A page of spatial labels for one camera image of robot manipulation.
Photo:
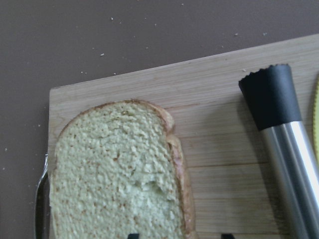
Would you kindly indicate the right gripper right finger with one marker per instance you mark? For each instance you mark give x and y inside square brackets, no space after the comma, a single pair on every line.
[227,236]

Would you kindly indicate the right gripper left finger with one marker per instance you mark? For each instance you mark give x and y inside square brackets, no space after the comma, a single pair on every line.
[133,236]

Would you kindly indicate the bread slice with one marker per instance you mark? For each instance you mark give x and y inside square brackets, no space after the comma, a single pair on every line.
[118,169]

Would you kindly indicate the wooden cutting board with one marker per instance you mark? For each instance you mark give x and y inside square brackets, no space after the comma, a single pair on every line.
[232,182]

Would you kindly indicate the steel muddler black tip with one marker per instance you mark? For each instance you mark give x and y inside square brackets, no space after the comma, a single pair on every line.
[271,98]

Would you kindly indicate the yellow plastic knife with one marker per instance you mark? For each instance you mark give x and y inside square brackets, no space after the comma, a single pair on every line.
[314,113]

